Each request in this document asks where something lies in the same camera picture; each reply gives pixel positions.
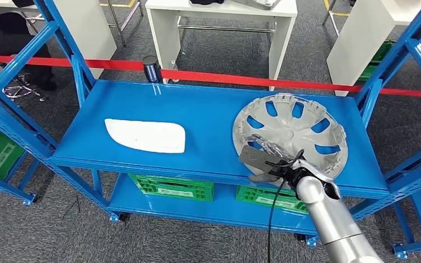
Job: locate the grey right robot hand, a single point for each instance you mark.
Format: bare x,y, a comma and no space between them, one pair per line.
257,158

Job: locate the silver plastic wheel cover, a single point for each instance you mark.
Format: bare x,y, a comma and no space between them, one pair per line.
297,134

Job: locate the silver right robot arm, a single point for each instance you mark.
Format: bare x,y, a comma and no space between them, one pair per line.
326,225

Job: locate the white plastic panel part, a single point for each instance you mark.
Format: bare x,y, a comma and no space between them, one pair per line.
145,136

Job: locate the red barrier tape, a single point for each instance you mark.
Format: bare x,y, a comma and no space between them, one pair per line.
214,77

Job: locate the clear plastic bottle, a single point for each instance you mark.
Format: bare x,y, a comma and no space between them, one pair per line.
174,72

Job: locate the white table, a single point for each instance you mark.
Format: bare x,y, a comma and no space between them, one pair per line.
355,43
165,36
87,32

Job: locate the grey flat device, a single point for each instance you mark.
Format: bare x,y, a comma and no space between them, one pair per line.
257,2

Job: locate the black cloth item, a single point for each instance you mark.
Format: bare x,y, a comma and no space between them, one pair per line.
205,1

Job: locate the chrome chair base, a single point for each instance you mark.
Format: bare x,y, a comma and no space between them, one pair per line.
20,87

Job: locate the person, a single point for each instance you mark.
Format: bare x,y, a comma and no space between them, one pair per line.
0,40

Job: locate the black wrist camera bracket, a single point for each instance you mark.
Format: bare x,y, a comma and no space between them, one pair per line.
294,178

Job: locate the black barrier post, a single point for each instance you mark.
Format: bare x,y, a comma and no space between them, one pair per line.
151,69

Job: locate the steel tube frame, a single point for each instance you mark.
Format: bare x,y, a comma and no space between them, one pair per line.
116,21

